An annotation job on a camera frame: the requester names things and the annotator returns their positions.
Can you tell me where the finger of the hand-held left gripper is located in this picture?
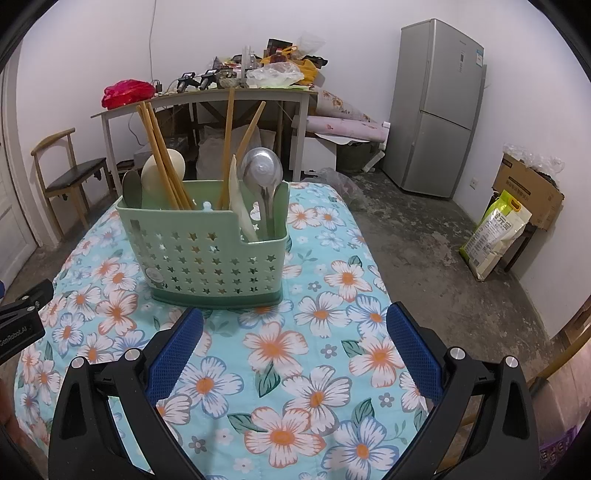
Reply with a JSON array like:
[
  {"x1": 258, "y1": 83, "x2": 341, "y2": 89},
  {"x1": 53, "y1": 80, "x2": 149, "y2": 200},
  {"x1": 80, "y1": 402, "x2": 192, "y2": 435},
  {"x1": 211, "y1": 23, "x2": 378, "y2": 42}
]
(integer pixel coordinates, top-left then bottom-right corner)
[{"x1": 0, "y1": 279, "x2": 52, "y2": 365}]

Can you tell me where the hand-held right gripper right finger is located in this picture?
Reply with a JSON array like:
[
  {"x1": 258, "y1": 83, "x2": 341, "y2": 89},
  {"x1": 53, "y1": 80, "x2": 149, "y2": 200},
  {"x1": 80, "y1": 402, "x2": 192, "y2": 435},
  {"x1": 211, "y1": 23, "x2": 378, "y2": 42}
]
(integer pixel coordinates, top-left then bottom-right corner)
[{"x1": 385, "y1": 302, "x2": 540, "y2": 480}]

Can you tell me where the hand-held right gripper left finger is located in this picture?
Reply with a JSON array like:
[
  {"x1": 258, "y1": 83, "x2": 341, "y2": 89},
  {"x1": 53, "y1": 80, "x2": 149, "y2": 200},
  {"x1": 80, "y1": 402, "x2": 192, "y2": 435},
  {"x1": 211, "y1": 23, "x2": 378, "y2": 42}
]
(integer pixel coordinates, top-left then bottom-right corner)
[{"x1": 48, "y1": 307, "x2": 205, "y2": 480}]

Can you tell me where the green plastic utensil holder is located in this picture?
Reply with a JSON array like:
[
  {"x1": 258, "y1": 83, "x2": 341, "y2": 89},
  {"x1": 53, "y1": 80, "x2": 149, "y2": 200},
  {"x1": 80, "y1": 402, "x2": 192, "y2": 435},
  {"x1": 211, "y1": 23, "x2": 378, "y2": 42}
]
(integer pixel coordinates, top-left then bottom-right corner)
[{"x1": 115, "y1": 180, "x2": 291, "y2": 308}]

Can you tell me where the cream plastic spoon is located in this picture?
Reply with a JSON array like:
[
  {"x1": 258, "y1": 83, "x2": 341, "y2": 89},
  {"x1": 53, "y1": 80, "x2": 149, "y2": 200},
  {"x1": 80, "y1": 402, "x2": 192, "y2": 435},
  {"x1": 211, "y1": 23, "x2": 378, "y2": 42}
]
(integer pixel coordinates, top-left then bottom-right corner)
[{"x1": 141, "y1": 148, "x2": 186, "y2": 210}]

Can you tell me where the bundle of wooden chopsticks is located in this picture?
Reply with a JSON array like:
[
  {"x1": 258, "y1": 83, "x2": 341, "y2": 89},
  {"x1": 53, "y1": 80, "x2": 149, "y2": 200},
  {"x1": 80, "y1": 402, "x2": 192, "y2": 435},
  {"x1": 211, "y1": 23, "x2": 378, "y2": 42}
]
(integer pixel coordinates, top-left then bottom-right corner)
[{"x1": 137, "y1": 88, "x2": 267, "y2": 212}]

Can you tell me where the white panelled door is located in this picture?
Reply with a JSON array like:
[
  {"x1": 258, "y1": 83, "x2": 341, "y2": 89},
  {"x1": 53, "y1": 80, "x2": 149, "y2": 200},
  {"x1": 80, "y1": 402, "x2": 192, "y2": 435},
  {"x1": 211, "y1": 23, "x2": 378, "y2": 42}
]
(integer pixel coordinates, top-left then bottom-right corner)
[{"x1": 0, "y1": 69, "x2": 38, "y2": 278}]

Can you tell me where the floral blue blanket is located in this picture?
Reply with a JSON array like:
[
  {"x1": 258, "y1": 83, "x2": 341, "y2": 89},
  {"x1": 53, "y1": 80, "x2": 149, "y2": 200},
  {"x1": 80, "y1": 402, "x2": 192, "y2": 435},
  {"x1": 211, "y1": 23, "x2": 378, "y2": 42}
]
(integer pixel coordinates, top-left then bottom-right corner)
[{"x1": 14, "y1": 181, "x2": 444, "y2": 480}]

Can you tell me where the wooden chair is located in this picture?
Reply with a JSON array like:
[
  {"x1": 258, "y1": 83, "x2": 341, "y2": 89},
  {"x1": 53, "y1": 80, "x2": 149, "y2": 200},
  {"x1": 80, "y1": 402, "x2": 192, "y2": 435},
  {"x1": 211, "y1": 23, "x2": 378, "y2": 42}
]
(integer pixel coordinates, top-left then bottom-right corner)
[{"x1": 31, "y1": 128, "x2": 116, "y2": 241}]

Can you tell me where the yellow green rice bag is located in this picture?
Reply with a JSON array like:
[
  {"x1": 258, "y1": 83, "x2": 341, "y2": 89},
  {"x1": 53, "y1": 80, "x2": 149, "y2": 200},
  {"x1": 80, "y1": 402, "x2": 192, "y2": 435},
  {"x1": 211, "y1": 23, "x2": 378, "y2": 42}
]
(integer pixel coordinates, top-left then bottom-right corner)
[{"x1": 458, "y1": 190, "x2": 533, "y2": 282}]

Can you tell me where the crumpled floor plastic bag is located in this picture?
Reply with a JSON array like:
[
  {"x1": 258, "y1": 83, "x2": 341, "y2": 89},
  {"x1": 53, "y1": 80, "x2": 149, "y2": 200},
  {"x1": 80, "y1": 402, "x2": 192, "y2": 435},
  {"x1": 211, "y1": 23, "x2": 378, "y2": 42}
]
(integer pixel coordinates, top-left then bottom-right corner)
[{"x1": 314, "y1": 167, "x2": 365, "y2": 208}]

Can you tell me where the cardboard box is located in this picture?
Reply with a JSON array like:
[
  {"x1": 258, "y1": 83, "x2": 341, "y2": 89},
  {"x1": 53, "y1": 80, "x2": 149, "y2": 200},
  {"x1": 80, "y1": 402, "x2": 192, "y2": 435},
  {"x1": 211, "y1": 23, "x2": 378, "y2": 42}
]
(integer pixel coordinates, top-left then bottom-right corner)
[{"x1": 492, "y1": 152, "x2": 565, "y2": 232}]

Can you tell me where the white sack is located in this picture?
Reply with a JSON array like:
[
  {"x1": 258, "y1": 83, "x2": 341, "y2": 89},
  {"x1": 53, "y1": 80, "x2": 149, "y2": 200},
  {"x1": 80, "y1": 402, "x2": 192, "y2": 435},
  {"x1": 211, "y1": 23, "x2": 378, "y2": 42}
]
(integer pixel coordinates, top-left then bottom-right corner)
[{"x1": 196, "y1": 124, "x2": 278, "y2": 174}]

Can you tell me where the red plastic bag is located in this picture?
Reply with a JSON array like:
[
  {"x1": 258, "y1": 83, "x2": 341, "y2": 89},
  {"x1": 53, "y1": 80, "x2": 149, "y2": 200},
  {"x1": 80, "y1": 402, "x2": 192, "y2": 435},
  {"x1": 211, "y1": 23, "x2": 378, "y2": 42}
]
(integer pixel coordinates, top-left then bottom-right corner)
[{"x1": 102, "y1": 79, "x2": 155, "y2": 110}]

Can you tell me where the pink rolled mat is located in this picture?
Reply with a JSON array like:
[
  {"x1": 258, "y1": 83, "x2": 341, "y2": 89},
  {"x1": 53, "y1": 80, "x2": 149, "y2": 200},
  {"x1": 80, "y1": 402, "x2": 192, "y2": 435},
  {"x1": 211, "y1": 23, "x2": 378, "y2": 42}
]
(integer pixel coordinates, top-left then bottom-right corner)
[{"x1": 307, "y1": 115, "x2": 393, "y2": 143}]

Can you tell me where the grey table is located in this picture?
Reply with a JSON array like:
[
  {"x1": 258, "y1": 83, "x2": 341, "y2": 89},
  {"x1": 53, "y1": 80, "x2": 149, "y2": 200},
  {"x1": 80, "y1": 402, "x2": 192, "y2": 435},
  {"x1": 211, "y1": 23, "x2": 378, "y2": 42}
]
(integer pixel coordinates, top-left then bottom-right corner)
[{"x1": 91, "y1": 87, "x2": 319, "y2": 183}]

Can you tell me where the floral rolled mat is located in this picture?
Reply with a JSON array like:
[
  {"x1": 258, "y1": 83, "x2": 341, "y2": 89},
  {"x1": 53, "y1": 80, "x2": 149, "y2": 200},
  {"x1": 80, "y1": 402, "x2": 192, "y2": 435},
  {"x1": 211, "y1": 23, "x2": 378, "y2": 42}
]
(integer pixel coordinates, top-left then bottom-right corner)
[{"x1": 316, "y1": 90, "x2": 365, "y2": 121}]

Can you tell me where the grey refrigerator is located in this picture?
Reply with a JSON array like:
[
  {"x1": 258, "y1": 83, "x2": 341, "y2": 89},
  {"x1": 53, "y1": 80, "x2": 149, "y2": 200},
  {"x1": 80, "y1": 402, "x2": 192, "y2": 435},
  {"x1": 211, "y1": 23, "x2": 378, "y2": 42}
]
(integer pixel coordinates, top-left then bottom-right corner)
[{"x1": 381, "y1": 18, "x2": 486, "y2": 200}]

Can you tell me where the clear plastic bag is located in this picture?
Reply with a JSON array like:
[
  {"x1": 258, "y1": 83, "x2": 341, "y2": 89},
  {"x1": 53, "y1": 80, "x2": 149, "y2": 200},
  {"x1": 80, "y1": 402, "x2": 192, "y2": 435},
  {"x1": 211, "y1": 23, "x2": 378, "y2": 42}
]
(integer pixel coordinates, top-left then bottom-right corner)
[{"x1": 245, "y1": 62, "x2": 305, "y2": 89}]

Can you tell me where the white wall cable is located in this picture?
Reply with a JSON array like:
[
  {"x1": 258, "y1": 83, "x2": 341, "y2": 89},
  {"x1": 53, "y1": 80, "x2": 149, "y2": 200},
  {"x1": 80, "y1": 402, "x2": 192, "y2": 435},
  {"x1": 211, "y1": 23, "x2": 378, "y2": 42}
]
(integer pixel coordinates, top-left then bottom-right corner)
[{"x1": 148, "y1": 0, "x2": 160, "y2": 84}]

